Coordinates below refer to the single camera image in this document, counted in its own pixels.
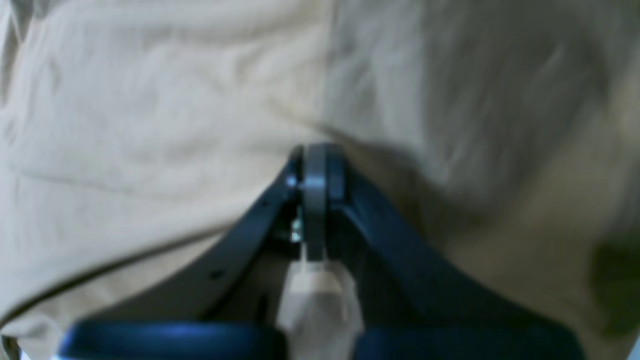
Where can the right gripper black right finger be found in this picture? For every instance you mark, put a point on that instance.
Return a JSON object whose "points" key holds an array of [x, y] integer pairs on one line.
{"points": [[415, 305]]}

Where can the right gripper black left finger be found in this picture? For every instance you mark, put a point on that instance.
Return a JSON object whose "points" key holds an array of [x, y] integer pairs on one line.
{"points": [[212, 309]]}

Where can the brown t-shirt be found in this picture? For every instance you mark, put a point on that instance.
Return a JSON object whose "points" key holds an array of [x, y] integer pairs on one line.
{"points": [[134, 133]]}

